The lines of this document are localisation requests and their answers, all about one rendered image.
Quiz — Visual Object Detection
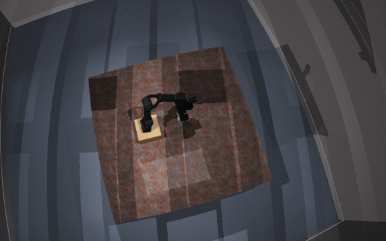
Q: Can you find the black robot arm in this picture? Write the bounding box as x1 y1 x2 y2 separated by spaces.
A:
139 92 197 133

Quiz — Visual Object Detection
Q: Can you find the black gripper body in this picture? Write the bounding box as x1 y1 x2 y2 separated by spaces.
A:
177 106 189 121

